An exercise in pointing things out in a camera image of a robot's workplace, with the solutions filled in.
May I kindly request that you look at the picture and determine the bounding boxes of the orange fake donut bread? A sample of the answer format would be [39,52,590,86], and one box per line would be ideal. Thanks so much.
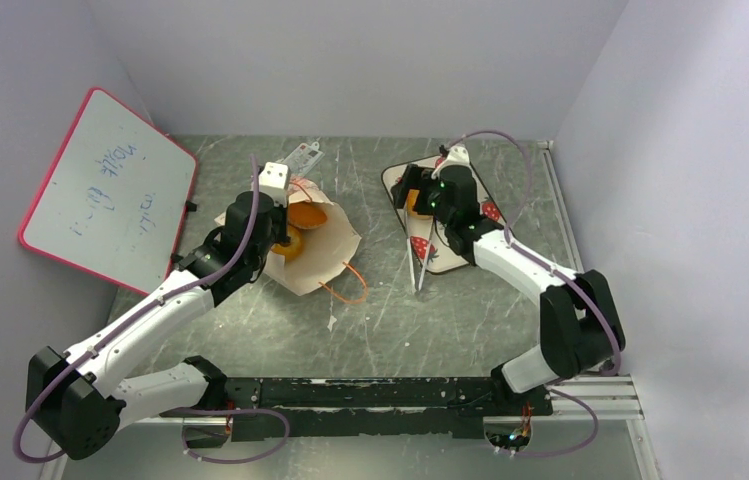
[406,189,432,220]

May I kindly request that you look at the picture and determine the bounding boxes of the clear plastic package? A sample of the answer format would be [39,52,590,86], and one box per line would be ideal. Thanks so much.
[280,141,324,177]

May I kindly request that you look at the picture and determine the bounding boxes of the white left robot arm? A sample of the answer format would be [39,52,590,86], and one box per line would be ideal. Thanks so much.
[12,187,288,464]

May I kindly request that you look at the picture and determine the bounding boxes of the beige paper gift bag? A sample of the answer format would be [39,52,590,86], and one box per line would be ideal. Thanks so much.
[216,175,368,304]

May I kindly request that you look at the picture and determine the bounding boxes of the strawberry print white tray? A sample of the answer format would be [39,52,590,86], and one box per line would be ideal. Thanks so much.
[381,155,504,275]

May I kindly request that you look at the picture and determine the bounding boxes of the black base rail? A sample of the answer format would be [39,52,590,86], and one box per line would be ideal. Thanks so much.
[187,377,553,442]

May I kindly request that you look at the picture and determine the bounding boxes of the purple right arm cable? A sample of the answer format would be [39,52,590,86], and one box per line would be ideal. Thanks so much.
[438,129,624,460]

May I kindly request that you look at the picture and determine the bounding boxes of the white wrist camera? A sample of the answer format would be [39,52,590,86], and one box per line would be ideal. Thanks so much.
[258,162,291,207]
[433,143,470,178]

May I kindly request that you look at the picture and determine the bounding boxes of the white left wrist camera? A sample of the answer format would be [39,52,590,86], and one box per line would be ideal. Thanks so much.
[258,162,291,207]

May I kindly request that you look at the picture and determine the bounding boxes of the orange fake bread roll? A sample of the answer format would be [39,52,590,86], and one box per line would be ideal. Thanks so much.
[271,225,305,262]

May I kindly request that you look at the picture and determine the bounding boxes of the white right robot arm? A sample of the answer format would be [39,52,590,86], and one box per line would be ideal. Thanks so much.
[389,163,626,414]

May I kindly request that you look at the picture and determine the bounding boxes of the metal food tongs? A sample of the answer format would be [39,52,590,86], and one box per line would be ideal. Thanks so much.
[403,206,436,295]

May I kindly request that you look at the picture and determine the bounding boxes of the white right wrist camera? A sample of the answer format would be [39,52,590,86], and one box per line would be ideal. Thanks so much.
[433,143,470,178]

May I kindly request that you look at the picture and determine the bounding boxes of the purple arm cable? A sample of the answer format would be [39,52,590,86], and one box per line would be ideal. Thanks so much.
[438,129,624,460]
[12,153,292,465]

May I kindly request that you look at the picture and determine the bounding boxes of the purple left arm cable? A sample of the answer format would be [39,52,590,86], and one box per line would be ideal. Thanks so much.
[12,153,292,465]

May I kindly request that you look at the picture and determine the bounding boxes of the orange fake bread bun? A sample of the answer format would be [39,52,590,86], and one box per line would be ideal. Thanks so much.
[287,202,328,230]

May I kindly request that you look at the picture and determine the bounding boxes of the pink framed whiteboard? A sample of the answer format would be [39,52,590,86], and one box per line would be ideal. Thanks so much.
[17,88,197,293]

